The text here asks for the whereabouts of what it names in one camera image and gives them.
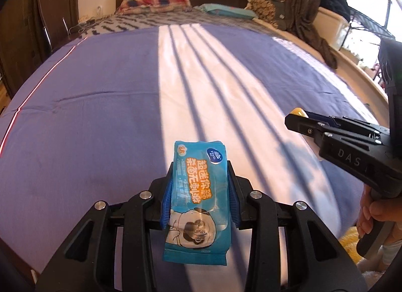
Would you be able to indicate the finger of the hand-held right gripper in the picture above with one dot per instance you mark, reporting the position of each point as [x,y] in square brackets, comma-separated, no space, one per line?
[323,118]
[303,128]

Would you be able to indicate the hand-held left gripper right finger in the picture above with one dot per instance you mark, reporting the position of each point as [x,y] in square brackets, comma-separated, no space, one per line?
[234,204]

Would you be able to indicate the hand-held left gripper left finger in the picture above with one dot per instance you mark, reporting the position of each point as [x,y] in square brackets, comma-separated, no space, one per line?
[166,207]

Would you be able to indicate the yellow lotion bottle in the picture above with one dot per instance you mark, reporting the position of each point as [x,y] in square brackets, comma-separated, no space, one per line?
[296,112]

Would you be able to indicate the blue wet wipes packet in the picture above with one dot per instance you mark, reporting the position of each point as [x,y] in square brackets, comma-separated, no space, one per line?
[196,185]

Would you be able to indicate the person's right hand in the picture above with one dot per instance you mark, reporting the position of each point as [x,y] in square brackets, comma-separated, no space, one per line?
[381,208]

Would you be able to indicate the yellow fluffy rug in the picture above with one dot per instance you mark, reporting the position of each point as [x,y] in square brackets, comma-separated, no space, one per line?
[351,244]

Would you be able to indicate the dark clothing pile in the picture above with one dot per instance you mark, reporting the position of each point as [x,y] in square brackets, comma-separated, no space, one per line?
[334,1]

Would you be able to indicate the purple bed sheet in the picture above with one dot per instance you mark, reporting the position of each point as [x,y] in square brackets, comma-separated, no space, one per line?
[94,106]

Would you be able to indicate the brown patterned cushion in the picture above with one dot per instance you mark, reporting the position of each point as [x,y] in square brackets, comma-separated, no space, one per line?
[267,7]

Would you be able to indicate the teal pillow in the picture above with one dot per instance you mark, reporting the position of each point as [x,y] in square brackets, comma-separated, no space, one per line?
[226,10]

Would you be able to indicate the grey zigzag bed sheet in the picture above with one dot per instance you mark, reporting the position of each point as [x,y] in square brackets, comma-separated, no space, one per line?
[141,23]

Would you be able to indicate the metal folding chair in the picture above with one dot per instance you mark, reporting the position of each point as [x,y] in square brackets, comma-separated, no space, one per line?
[47,32]

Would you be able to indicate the dark wooden wardrobe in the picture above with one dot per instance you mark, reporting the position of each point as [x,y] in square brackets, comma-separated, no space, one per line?
[31,12]

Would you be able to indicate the white wall outlet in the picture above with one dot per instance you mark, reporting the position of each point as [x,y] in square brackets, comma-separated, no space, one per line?
[99,8]

